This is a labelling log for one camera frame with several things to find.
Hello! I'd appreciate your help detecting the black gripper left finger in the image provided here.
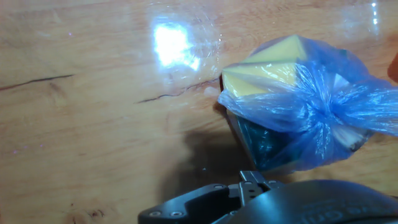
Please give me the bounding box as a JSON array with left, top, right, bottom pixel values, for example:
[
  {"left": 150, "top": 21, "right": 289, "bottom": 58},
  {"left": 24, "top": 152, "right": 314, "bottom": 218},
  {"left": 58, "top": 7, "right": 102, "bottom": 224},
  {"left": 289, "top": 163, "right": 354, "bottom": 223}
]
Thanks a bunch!
[{"left": 138, "top": 170, "right": 261, "bottom": 224}]

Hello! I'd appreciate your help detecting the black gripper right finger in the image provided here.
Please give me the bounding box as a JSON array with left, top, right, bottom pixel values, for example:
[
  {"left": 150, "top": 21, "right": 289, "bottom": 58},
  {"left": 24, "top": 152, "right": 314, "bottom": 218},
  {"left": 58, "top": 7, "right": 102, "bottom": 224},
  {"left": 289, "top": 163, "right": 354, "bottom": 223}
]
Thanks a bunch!
[{"left": 252, "top": 170, "right": 284, "bottom": 191}]

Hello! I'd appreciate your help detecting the purple plastic bag of things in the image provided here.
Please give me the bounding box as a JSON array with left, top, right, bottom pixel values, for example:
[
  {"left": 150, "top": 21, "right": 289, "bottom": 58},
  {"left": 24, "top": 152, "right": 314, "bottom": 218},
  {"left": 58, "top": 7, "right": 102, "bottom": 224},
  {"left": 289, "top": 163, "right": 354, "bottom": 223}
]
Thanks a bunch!
[{"left": 217, "top": 34, "right": 398, "bottom": 174}]

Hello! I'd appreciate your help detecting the glossy wooden board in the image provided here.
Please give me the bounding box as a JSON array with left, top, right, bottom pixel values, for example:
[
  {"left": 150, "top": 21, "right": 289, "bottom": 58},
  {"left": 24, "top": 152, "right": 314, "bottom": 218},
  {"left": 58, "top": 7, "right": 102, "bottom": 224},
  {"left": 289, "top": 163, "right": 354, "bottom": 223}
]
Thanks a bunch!
[{"left": 0, "top": 0, "right": 398, "bottom": 224}]

